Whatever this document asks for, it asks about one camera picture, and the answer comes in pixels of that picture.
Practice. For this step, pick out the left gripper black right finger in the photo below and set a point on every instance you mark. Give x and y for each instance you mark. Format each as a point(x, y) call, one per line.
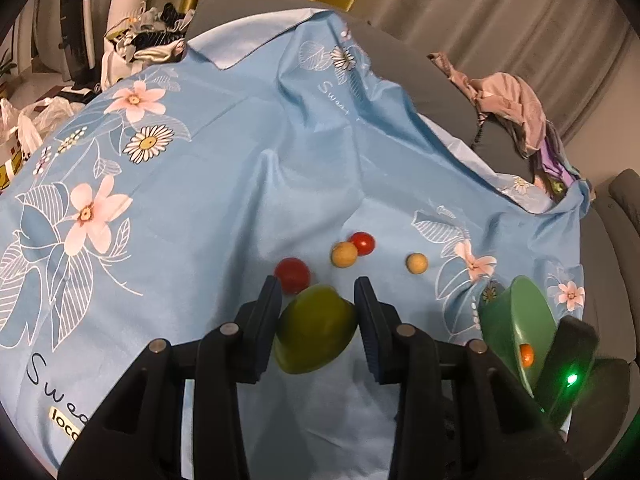
point(461, 413)

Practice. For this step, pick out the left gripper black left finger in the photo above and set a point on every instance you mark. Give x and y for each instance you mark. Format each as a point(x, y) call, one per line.
point(135, 433)

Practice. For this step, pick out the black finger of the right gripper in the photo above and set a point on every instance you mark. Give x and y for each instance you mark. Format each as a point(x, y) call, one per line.
point(566, 366)
point(601, 408)

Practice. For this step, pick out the orange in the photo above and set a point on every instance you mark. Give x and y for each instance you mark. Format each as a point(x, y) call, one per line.
point(527, 355)

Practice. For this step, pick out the small tan round fruit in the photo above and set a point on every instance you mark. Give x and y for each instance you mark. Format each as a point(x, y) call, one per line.
point(417, 263)

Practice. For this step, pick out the round green fruit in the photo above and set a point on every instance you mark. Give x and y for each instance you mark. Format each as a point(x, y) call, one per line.
point(313, 330)

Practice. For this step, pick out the red cherry tomato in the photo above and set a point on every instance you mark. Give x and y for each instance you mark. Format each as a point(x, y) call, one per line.
point(293, 274)
point(364, 243)

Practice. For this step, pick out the green plastic bowl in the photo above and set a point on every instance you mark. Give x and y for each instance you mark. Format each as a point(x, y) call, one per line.
point(515, 315)

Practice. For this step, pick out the grey sofa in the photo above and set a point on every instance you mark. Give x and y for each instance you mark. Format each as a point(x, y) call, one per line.
point(609, 233)

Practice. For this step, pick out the purple folded cloth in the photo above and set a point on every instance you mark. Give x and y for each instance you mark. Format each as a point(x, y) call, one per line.
point(553, 173)

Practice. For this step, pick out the pink crumpled garment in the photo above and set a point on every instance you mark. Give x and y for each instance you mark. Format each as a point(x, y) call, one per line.
point(505, 96)

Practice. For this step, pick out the light blue floral cloth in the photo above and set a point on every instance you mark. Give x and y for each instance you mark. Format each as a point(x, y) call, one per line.
point(162, 206)

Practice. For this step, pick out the pile of clutter bags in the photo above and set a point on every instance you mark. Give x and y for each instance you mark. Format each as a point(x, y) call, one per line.
point(147, 37)

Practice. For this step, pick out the black upright vacuum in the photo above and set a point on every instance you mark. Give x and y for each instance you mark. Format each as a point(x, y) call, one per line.
point(78, 40)

